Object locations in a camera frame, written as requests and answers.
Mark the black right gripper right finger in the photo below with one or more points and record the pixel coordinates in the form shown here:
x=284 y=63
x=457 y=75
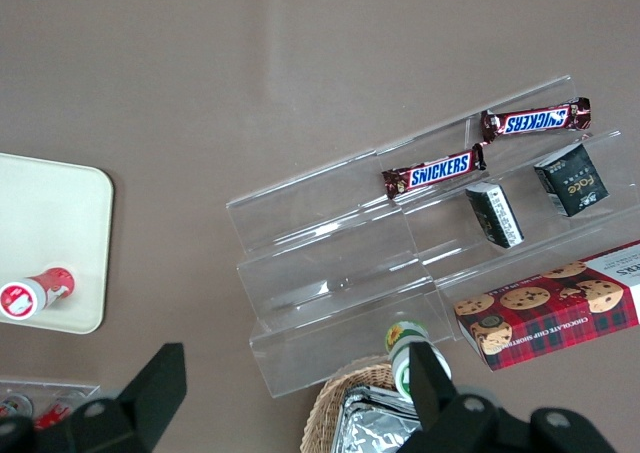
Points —
x=430 y=388

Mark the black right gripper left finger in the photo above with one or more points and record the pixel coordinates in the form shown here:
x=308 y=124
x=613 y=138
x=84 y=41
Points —
x=150 y=398

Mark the wicker basket with foil trays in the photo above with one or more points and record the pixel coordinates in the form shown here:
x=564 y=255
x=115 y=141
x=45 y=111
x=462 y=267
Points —
x=330 y=393

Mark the beige plastic tray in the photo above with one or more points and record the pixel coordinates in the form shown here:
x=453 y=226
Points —
x=55 y=233

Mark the green white lidded cup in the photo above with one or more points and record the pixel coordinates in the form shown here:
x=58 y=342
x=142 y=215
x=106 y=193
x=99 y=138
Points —
x=402 y=340

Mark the stack of foil trays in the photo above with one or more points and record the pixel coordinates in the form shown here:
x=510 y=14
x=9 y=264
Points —
x=370 y=423

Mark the red cola bottle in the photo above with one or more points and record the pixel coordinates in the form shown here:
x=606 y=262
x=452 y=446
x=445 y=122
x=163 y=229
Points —
x=12 y=405
x=55 y=409

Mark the clear acrylic bottle rack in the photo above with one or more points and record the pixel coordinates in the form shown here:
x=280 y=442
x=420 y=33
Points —
x=50 y=388

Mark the red tartan cookie box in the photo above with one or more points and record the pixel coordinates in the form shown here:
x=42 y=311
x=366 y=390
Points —
x=550 y=313

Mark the red yogurt bottle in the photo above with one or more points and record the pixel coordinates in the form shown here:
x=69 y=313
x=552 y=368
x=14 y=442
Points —
x=35 y=290

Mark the clear acrylic tiered shelf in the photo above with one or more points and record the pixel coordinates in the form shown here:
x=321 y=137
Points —
x=330 y=253

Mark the small black carton box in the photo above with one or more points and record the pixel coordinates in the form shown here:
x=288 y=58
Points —
x=572 y=180
x=495 y=213

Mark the Snickers chocolate bar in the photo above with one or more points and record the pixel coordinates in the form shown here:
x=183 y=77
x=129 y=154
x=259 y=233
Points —
x=432 y=173
x=535 y=120

